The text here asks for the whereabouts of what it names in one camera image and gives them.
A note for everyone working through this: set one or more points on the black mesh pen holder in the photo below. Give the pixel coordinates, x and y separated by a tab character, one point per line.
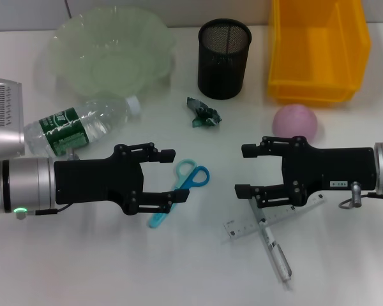
223	70

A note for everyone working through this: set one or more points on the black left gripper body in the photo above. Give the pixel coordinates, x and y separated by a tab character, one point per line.
92	178

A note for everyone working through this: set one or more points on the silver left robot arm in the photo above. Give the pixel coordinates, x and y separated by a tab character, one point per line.
25	185

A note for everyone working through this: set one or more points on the yellow plastic bin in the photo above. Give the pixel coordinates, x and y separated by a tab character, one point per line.
316	54

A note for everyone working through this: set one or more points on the silver white pen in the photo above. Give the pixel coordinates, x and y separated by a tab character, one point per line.
279	255

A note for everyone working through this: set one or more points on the green plastic wrapper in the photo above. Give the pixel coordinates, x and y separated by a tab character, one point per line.
204	114

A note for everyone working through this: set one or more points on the clear bottle with green label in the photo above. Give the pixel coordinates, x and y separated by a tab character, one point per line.
67	127

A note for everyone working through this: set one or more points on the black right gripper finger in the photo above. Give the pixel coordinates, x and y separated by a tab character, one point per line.
245	191
250	150

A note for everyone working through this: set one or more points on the pink peach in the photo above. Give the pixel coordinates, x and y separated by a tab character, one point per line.
295	122

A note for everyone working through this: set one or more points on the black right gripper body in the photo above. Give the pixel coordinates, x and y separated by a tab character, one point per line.
335	169

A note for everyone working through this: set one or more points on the blue and teal scissors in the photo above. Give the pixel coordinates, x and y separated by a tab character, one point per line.
186	180

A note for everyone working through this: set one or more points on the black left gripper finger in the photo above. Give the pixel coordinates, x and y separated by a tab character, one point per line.
178	196
166	156

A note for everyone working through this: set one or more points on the translucent green fruit plate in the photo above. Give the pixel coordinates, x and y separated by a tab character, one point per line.
108	54

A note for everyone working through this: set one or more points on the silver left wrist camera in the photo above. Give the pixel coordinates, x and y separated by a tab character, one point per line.
3	105

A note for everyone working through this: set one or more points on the clear plastic ruler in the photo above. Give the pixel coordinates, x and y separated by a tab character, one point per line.
242	228

